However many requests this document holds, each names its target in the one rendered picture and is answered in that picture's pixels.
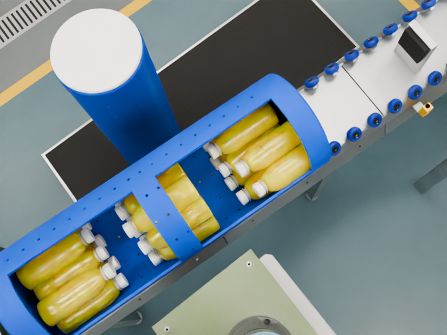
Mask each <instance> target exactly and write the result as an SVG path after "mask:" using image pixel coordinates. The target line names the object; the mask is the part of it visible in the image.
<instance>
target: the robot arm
mask: <svg viewBox="0 0 447 335"><path fill-rule="evenodd" d="M228 335H291V334H290V332H289V331H288V329H286V327H284V325H282V323H280V322H278V321H277V320H275V319H273V318H270V317H268V316H250V317H248V318H245V319H243V320H241V321H240V322H238V323H237V324H236V325H235V326H234V327H233V328H232V329H231V331H230V332H229V334H228Z"/></svg>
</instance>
